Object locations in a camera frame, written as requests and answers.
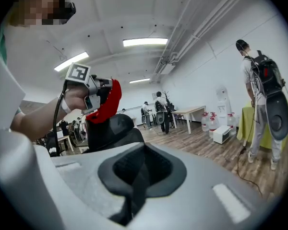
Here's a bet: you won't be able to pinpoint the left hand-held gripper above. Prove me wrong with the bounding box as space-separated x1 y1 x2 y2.
64 62 114 116

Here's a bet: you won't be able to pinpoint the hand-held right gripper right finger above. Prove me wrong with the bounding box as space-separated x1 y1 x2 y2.
121 142 280 230

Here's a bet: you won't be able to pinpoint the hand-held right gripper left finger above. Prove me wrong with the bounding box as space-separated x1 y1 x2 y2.
0 127 145 230

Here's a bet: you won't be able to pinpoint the red clothes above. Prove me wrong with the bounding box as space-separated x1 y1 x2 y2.
85 78 122 125

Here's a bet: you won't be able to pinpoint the person's left forearm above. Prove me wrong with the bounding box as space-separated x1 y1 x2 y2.
9 97 70 141

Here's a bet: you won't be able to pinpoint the person's left hand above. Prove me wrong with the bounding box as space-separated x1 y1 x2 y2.
64 88 90 112

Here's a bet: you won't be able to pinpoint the white wristband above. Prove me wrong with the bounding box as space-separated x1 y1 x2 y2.
60 99 72 114

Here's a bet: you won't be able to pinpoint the light desk with white legs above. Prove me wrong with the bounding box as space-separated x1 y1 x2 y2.
57 135 74 152

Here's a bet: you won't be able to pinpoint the white box appliance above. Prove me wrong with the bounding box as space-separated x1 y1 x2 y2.
213 125 231 145

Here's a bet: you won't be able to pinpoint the person's head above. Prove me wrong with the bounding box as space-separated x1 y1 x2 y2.
8 0 70 27

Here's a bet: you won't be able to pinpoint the person's green shirt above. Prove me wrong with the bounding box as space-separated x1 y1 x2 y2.
0 25 8 67

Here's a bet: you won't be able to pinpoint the green-covered table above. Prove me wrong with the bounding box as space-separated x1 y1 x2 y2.
237 102 288 150

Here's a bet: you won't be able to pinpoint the white ceiling air conditioner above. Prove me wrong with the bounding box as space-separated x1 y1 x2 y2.
156 62 176 76

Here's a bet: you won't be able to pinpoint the light wooden table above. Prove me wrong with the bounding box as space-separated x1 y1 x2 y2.
170 105 206 134

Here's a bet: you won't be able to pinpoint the black coat stand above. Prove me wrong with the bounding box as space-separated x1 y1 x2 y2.
164 90 176 112

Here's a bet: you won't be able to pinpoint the white water dispenser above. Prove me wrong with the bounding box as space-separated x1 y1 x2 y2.
215 84 232 127

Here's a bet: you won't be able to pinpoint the white ceiling pipes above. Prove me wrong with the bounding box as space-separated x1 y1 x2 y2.
158 0 252 66

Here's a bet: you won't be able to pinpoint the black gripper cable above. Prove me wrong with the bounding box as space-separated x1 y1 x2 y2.
53 80 68 157

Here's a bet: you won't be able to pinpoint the black head-worn camera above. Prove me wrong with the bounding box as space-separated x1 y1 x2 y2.
42 0 77 26

